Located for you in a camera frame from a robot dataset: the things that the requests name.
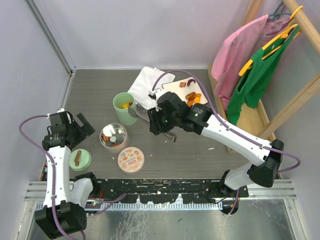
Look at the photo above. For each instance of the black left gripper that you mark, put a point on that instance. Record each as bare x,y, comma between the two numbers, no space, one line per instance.
85,129

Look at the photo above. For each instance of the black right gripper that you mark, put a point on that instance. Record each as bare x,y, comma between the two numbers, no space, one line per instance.
156,126

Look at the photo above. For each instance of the brown sausage slice piece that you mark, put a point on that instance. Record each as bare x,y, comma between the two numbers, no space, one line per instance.
106,138

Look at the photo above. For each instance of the round silver tin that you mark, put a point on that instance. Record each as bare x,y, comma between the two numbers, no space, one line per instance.
117,130

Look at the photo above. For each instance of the yellow corn piece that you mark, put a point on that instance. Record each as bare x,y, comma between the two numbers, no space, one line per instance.
125,106

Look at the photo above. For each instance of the tall green canister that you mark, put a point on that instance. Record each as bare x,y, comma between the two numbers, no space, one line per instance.
124,115

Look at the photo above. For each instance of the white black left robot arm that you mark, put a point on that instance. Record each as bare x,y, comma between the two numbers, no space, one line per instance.
63,211

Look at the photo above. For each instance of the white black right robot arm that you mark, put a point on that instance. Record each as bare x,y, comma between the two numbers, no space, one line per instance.
264,156

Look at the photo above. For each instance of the green canister lid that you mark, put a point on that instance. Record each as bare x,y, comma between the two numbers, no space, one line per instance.
80,159

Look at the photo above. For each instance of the round bakery tin lid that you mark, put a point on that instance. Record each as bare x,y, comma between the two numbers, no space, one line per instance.
131,160

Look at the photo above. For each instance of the white square plate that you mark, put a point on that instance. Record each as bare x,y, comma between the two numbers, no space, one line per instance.
182,92

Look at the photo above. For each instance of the white folded cloth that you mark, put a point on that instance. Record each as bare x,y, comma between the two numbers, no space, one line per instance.
143,84

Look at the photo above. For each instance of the orange food pieces pile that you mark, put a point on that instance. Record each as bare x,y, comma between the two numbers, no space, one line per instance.
192,97

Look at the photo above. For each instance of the wooden clothes rack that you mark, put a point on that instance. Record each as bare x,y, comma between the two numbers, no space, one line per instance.
269,116

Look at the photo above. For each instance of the green shirt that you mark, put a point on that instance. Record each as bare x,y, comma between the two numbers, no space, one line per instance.
255,80

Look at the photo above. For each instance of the pink shirt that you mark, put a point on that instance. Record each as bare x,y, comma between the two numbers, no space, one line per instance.
237,49

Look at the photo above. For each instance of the yellow hanger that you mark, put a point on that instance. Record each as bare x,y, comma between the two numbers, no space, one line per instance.
282,35

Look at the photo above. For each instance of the grey hanger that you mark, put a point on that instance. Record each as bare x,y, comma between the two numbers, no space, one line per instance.
276,17

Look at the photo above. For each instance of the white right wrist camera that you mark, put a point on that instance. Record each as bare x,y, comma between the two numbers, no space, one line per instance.
156,94

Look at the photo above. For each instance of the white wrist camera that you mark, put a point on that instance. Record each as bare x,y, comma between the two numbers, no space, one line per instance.
62,111
156,94

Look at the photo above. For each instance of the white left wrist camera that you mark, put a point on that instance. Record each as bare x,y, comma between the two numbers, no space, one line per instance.
62,111

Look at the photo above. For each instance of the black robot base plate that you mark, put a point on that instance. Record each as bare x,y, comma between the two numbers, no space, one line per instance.
158,191

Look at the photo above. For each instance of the aluminium rail frame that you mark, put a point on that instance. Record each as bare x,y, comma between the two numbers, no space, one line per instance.
281,189

